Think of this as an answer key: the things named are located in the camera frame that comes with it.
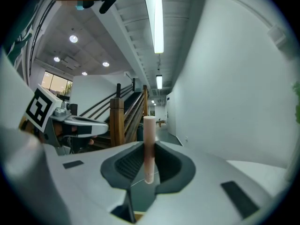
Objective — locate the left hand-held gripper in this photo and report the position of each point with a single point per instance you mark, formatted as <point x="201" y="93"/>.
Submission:
<point x="38" y="109"/>

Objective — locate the person's left hand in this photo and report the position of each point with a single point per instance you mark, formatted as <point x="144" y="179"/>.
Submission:
<point x="92" y="141"/>

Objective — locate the long ceiling light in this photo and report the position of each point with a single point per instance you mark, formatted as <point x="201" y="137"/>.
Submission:
<point x="158" y="20"/>

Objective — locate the wooden staircase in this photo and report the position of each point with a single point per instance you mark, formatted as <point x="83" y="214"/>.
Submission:
<point x="117" y="121"/>

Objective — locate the pink cylindrical tube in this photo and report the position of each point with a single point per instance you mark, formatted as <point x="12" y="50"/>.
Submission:
<point x="149" y="135"/>

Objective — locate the dark grey rolling case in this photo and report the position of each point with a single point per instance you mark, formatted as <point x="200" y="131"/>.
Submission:
<point x="140" y="132"/>

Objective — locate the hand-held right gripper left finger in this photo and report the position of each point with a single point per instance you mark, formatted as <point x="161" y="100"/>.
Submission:
<point x="89" y="186"/>

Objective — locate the large window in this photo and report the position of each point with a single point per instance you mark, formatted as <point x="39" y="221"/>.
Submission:
<point x="56" y="83"/>

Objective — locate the black head-mounted camera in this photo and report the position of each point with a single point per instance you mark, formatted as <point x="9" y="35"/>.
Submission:
<point x="109" y="1"/>

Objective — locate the short ceiling light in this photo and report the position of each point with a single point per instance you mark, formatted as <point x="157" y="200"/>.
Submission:
<point x="159" y="81"/>

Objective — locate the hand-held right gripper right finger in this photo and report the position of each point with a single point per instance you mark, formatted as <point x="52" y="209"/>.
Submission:
<point x="201" y="196"/>

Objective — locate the white wall switch box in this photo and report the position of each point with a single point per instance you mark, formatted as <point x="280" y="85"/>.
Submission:
<point x="277" y="35"/>

